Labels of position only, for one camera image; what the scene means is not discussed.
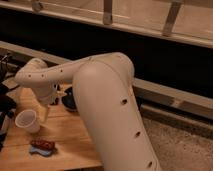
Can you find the white paper cup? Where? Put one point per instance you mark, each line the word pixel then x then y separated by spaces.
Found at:
pixel 27 120

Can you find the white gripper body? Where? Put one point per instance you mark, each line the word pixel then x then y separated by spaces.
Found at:
pixel 46 97

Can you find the wooden folding table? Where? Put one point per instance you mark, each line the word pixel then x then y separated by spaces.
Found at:
pixel 74 147

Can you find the dark ceramic bowl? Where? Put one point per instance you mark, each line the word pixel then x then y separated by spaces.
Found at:
pixel 68 100

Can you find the metal window rail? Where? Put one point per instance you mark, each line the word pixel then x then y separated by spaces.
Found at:
pixel 186 21

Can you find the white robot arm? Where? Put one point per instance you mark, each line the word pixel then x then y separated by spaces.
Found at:
pixel 103 93

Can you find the black striped rectangular block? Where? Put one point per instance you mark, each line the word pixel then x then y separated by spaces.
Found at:
pixel 56 101

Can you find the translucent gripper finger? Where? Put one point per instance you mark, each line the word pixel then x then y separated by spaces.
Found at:
pixel 43 113

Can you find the red pepper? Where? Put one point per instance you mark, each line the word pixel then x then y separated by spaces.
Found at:
pixel 43 144

